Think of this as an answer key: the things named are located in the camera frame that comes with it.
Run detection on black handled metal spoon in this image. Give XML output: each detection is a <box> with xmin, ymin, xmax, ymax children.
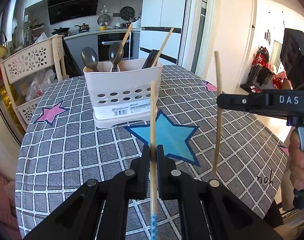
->
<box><xmin>81</xmin><ymin>47</ymin><xmax>98</xmax><ymax>72</ymax></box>

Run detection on pale thin bamboo chopstick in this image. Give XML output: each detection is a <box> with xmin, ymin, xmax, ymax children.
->
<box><xmin>213</xmin><ymin>50</ymin><xmax>223</xmax><ymax>177</ymax></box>

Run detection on white plastic utensil holder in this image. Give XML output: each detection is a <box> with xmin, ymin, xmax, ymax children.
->
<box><xmin>83</xmin><ymin>59</ymin><xmax>163</xmax><ymax>128</ymax></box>

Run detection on person right hand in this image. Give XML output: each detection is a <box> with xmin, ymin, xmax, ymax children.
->
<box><xmin>288</xmin><ymin>131</ymin><xmax>304</xmax><ymax>190</ymax></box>

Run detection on black range hood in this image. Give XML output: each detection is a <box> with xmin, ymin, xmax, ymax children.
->
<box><xmin>47</xmin><ymin>0</ymin><xmax>99</xmax><ymax>24</ymax></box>

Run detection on blue patterned handle chopstick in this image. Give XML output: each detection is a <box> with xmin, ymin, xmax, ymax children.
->
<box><xmin>150</xmin><ymin>81</ymin><xmax>158</xmax><ymax>239</ymax></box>

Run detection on white refrigerator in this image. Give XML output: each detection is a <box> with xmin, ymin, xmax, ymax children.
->
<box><xmin>138</xmin><ymin>0</ymin><xmax>186</xmax><ymax>64</ymax></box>

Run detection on wooden chopstick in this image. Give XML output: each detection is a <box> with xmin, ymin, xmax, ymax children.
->
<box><xmin>151</xmin><ymin>27</ymin><xmax>174</xmax><ymax>67</ymax></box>

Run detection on black wok on stove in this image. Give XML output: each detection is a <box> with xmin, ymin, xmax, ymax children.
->
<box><xmin>52</xmin><ymin>27</ymin><xmax>70</xmax><ymax>36</ymax></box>

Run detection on pink plastic stool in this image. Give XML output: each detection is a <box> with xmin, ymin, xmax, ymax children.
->
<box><xmin>0</xmin><ymin>175</ymin><xmax>22</xmax><ymax>239</ymax></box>

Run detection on red bags in hallway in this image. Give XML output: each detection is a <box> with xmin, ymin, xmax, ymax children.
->
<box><xmin>240</xmin><ymin>46</ymin><xmax>292</xmax><ymax>93</ymax></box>

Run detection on black built-in oven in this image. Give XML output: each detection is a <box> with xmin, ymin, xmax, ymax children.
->
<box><xmin>97</xmin><ymin>31</ymin><xmax>135</xmax><ymax>62</ymax></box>

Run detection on white perforated storage cart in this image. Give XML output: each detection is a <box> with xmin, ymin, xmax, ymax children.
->
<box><xmin>0</xmin><ymin>35</ymin><xmax>69</xmax><ymax>130</ymax></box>

